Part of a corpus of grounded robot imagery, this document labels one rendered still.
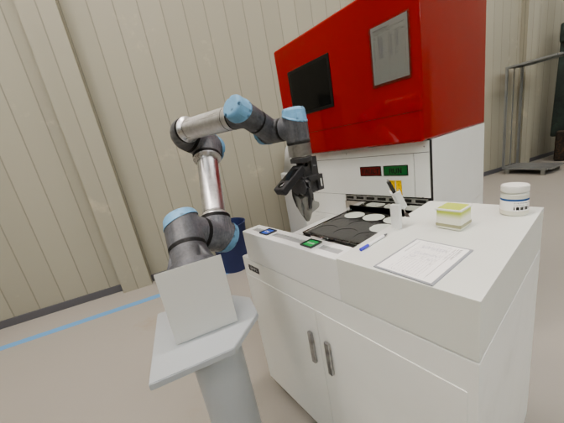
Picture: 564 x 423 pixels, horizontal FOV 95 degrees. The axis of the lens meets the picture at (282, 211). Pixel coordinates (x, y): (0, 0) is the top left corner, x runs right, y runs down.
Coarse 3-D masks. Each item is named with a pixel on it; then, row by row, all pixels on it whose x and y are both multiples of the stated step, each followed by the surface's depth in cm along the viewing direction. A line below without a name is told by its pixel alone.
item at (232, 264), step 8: (240, 224) 286; (240, 232) 288; (240, 240) 289; (232, 248) 286; (240, 248) 291; (224, 256) 288; (232, 256) 288; (240, 256) 292; (224, 264) 293; (232, 264) 291; (240, 264) 294; (232, 272) 294
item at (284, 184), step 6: (294, 168) 83; (300, 168) 81; (288, 174) 82; (294, 174) 80; (300, 174) 81; (282, 180) 81; (288, 180) 79; (294, 180) 80; (276, 186) 81; (282, 186) 79; (288, 186) 79; (276, 192) 81; (282, 192) 78; (288, 192) 79
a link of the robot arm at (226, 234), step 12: (204, 144) 106; (216, 144) 109; (204, 156) 106; (216, 156) 108; (204, 168) 103; (216, 168) 105; (204, 180) 101; (216, 180) 102; (204, 192) 100; (216, 192) 100; (204, 204) 98; (216, 204) 97; (204, 216) 94; (216, 216) 94; (228, 216) 98; (216, 228) 90; (228, 228) 94; (216, 240) 89; (228, 240) 93
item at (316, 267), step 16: (256, 240) 111; (272, 240) 101; (288, 240) 98; (304, 240) 96; (320, 240) 92; (256, 256) 116; (272, 256) 105; (288, 256) 96; (304, 256) 88; (320, 256) 81; (336, 256) 78; (288, 272) 99; (304, 272) 91; (320, 272) 84; (336, 272) 78; (320, 288) 86; (336, 288) 80
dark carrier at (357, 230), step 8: (384, 216) 123; (328, 224) 125; (336, 224) 124; (344, 224) 122; (352, 224) 120; (360, 224) 118; (368, 224) 116; (376, 224) 114; (312, 232) 118; (320, 232) 117; (328, 232) 115; (336, 232) 113; (344, 232) 112; (352, 232) 110; (360, 232) 108; (368, 232) 107; (376, 232) 105; (352, 240) 102; (360, 240) 101
